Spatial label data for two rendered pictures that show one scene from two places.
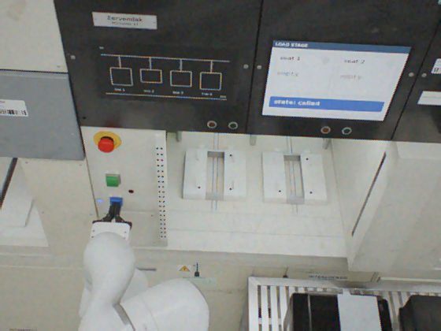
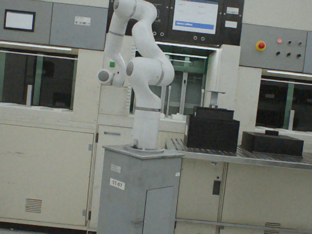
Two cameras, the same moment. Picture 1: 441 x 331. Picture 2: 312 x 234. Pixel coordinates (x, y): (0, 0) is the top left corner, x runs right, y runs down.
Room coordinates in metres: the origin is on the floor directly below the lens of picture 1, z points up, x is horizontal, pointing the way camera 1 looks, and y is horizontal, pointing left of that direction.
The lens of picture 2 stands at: (-1.40, -0.10, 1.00)
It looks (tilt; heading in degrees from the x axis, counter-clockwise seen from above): 3 degrees down; 1
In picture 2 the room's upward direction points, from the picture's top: 6 degrees clockwise
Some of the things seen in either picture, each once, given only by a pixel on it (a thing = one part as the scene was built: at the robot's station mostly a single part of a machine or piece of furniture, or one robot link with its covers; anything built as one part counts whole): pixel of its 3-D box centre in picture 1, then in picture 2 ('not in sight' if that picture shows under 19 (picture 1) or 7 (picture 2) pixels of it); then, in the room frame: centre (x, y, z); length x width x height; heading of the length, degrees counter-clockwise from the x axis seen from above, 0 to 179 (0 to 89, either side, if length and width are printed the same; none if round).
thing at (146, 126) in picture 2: not in sight; (146, 129); (0.25, -0.02, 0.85); 0.19 x 0.19 x 0.18
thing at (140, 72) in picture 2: not in sight; (144, 84); (0.23, 0.01, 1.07); 0.19 x 0.12 x 0.24; 125
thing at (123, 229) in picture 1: (109, 243); not in sight; (0.79, 0.28, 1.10); 0.11 x 0.10 x 0.07; 2
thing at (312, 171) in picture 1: (293, 176); (185, 117); (1.25, -0.26, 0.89); 0.22 x 0.21 x 0.04; 2
